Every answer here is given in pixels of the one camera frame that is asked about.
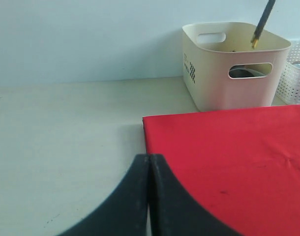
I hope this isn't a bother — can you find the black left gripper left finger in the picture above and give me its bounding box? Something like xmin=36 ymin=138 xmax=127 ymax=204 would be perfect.
xmin=60 ymin=154 xmax=150 ymax=236

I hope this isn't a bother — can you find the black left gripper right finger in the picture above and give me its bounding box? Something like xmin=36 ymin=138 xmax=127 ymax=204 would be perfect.
xmin=148 ymin=154 xmax=240 ymax=236

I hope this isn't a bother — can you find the red tablecloth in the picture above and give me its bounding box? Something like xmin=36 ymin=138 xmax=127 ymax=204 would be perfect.
xmin=143 ymin=105 xmax=300 ymax=236

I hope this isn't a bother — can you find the stainless steel cup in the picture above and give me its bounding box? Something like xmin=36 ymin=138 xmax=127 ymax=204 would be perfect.
xmin=228 ymin=65 xmax=265 ymax=79

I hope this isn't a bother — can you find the brown chopstick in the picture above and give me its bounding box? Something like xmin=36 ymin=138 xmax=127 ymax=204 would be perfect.
xmin=250 ymin=0 xmax=276 ymax=49

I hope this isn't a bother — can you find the cream plastic bin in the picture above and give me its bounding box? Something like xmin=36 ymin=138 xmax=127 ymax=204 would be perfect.
xmin=182 ymin=22 xmax=292 ymax=111

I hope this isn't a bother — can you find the white perforated plastic basket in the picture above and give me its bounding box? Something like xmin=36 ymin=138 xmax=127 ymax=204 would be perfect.
xmin=276 ymin=40 xmax=300 ymax=105

